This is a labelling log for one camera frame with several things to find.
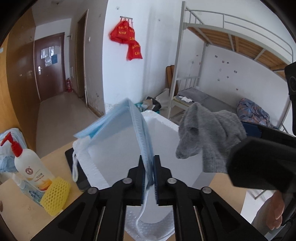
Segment yellow foam fruit net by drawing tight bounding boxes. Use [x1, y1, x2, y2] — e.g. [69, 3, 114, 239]
[40, 177, 71, 216]

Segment grey sock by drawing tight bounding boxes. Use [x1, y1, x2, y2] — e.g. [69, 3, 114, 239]
[176, 102, 247, 174]

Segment blue surgical mask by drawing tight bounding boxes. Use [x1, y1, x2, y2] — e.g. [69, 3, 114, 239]
[72, 98, 156, 237]

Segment right hand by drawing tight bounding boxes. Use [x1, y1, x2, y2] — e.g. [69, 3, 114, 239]
[266, 191, 285, 230]

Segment black smartphone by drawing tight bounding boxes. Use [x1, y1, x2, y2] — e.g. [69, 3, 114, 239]
[65, 148, 91, 191]

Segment blue patterned quilt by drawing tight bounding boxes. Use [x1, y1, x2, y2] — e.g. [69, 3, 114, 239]
[236, 98, 271, 127]

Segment white styrofoam box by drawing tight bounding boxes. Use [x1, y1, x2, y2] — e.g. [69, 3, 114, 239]
[73, 106, 214, 240]

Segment small clear spray bottle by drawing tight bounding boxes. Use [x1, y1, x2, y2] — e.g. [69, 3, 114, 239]
[12, 173, 44, 206]

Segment white lotion pump bottle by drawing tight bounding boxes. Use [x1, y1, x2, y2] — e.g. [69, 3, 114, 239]
[1, 132, 55, 192]

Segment grey pillow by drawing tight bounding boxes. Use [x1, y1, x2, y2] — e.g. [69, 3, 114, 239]
[178, 87, 208, 103]

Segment light blue crumpled cloth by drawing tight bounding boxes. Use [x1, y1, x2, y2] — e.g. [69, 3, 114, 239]
[0, 128, 27, 173]

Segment green basket with clutter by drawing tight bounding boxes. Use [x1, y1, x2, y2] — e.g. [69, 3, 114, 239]
[135, 96, 162, 113]

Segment red fire extinguisher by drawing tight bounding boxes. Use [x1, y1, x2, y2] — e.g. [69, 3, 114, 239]
[66, 78, 72, 92]

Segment wooden wardrobe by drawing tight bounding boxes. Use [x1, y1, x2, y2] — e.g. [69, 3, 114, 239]
[1, 9, 40, 150]

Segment white metal bunk bed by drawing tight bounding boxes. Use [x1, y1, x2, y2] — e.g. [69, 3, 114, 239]
[168, 1, 295, 133]

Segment dark brown entrance door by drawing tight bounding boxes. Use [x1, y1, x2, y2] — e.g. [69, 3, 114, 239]
[34, 32, 66, 101]

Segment red hanging bags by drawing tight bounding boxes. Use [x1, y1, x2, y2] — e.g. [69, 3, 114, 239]
[109, 16, 143, 61]

